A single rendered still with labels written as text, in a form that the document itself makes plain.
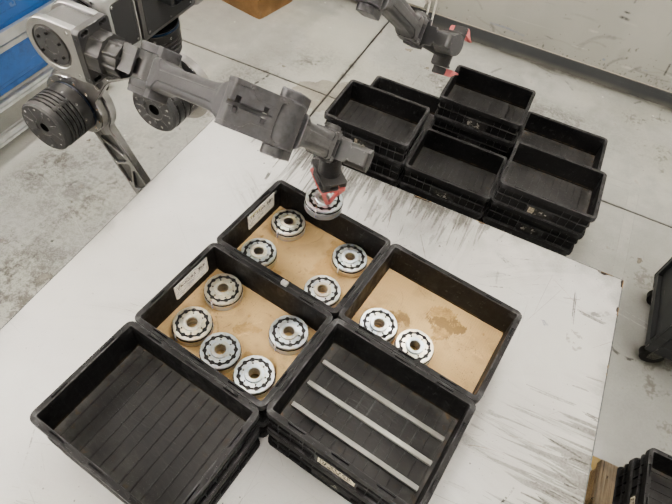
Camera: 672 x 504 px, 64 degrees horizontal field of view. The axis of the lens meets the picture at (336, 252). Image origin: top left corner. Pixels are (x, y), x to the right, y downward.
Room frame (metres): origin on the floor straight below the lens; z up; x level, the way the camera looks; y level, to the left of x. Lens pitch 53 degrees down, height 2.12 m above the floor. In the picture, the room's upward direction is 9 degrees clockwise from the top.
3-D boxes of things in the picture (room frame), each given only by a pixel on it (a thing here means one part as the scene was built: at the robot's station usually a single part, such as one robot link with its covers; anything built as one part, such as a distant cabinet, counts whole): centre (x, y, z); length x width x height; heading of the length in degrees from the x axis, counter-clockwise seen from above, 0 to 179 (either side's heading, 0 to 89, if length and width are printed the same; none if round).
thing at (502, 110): (2.22, -0.60, 0.37); 0.40 x 0.30 x 0.45; 71
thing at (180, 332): (0.66, 0.34, 0.86); 0.10 x 0.10 x 0.01
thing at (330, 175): (0.99, 0.05, 1.16); 0.10 x 0.07 x 0.07; 27
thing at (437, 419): (0.48, -0.14, 0.87); 0.40 x 0.30 x 0.11; 64
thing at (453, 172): (1.85, -0.47, 0.31); 0.40 x 0.30 x 0.34; 71
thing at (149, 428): (0.39, 0.35, 0.87); 0.40 x 0.30 x 0.11; 64
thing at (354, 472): (0.48, -0.14, 0.92); 0.40 x 0.30 x 0.02; 64
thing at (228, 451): (0.39, 0.35, 0.92); 0.40 x 0.30 x 0.02; 64
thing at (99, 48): (0.91, 0.51, 1.45); 0.09 x 0.08 x 0.12; 161
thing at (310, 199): (0.99, 0.05, 1.04); 0.10 x 0.10 x 0.01
